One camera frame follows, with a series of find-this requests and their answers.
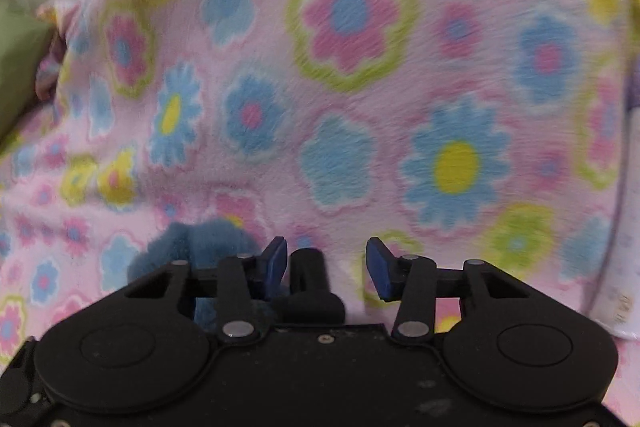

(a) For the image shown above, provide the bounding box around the blue fluffy scrunchie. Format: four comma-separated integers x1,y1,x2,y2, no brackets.
127,217,288,338

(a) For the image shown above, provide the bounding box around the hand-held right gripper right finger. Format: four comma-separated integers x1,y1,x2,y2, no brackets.
366,237,532,342

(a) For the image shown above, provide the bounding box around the pink flowered fleece blanket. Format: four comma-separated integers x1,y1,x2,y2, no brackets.
0,0,640,378

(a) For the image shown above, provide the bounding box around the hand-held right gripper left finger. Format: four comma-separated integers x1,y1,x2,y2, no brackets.
122,237,289,342

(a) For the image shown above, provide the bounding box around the green pillow with white print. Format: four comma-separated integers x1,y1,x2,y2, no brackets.
0,0,57,140

